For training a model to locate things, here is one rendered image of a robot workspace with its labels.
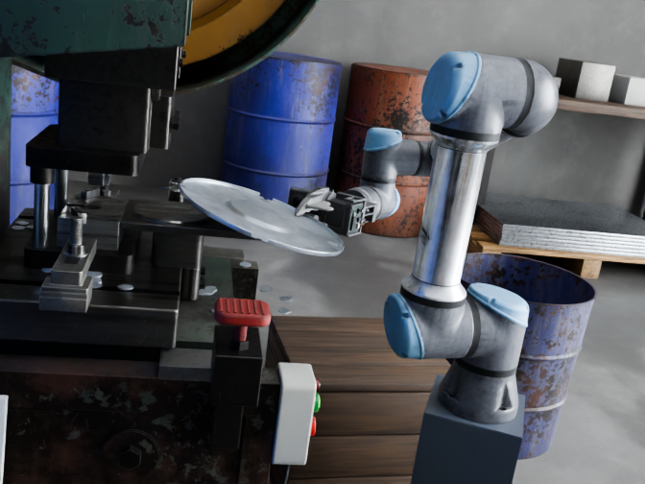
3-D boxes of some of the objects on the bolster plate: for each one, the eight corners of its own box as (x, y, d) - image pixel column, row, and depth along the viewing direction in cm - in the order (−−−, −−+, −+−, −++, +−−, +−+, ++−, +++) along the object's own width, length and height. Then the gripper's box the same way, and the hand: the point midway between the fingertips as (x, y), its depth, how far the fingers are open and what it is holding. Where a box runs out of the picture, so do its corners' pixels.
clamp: (102, 270, 117) (106, 205, 114) (85, 312, 102) (89, 239, 99) (61, 267, 116) (63, 202, 113) (38, 309, 100) (40, 235, 98)
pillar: (49, 244, 116) (52, 154, 112) (46, 249, 114) (49, 157, 110) (35, 243, 116) (36, 153, 112) (31, 248, 114) (33, 156, 110)
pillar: (68, 215, 132) (71, 134, 128) (65, 219, 130) (68, 137, 126) (55, 214, 131) (57, 133, 127) (52, 217, 129) (55, 135, 125)
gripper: (380, 189, 152) (329, 200, 133) (372, 234, 154) (322, 251, 135) (343, 181, 155) (288, 189, 137) (336, 224, 158) (281, 238, 139)
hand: (295, 215), depth 139 cm, fingers closed
